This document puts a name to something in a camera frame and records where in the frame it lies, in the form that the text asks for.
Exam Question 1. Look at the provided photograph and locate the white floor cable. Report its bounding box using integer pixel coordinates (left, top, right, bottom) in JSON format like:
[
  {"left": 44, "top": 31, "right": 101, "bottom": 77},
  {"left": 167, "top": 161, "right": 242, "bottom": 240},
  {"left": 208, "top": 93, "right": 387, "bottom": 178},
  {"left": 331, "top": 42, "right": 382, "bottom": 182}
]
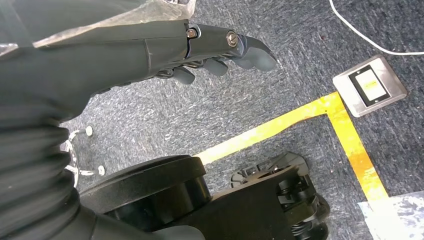
[{"left": 328, "top": 0, "right": 424, "bottom": 57}]

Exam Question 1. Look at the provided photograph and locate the chrome wire frame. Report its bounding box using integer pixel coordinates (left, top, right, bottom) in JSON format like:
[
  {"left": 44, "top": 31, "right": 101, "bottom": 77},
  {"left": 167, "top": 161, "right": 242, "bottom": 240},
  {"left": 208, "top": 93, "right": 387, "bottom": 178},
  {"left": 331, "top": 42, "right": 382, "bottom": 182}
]
[{"left": 62, "top": 125, "right": 107, "bottom": 188}]

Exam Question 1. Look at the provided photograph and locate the yellow floor tape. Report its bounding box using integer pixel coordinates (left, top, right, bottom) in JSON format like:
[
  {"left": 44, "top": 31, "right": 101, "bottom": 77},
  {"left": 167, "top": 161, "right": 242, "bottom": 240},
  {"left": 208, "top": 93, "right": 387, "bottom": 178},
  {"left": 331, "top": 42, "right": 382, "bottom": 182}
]
[{"left": 195, "top": 91, "right": 389, "bottom": 203}]

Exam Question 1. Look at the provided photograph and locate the clear plastic hand wrap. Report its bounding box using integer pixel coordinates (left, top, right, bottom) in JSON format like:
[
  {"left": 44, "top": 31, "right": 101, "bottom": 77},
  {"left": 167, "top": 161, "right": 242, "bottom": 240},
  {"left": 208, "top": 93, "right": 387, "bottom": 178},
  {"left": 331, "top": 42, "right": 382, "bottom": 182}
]
[{"left": 0, "top": 0, "right": 197, "bottom": 57}]

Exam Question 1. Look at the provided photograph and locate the steel floor socket plate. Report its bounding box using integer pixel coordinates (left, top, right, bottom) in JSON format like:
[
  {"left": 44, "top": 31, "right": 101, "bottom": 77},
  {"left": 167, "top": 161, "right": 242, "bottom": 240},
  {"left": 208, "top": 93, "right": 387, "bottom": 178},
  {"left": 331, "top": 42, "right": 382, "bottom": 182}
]
[{"left": 332, "top": 54, "right": 409, "bottom": 118}]

